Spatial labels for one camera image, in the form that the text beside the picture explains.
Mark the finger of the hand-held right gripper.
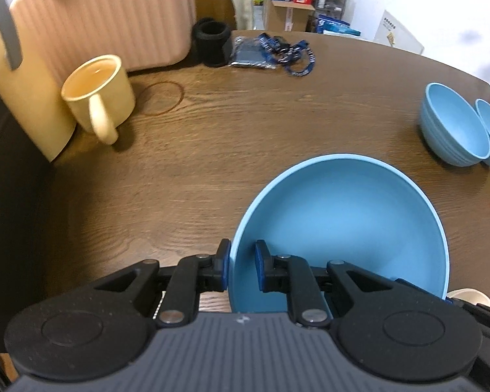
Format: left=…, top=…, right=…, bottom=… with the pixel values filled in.
left=394, top=278, right=454, bottom=303

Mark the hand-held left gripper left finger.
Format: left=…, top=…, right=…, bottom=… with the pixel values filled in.
left=84, top=238, right=231, bottom=328

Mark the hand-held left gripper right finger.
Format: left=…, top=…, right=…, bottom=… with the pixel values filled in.
left=255, top=240, right=409, bottom=329

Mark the cream plate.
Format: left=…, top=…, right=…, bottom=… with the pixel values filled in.
left=447, top=288, right=490, bottom=309

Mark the yellow mug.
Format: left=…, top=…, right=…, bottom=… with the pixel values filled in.
left=60, top=54, right=136, bottom=145

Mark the black paper bag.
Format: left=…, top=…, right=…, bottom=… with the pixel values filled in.
left=0, top=75, right=52, bottom=356

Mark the black cup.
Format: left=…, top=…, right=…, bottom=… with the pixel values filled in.
left=193, top=18, right=232, bottom=68

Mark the blue carton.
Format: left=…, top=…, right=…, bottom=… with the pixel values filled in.
left=315, top=14, right=361, bottom=38

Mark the cardboard box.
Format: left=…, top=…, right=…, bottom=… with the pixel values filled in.
left=263, top=0, right=316, bottom=33

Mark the yellow thermos jug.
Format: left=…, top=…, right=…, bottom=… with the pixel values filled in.
left=0, top=0, right=77, bottom=163

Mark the white printed board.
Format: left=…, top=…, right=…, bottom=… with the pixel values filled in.
left=373, top=9, right=426, bottom=57

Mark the pink suitcase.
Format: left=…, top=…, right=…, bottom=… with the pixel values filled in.
left=9, top=0, right=197, bottom=73

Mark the blue lanyard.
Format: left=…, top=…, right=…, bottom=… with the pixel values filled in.
left=256, top=33, right=316, bottom=77

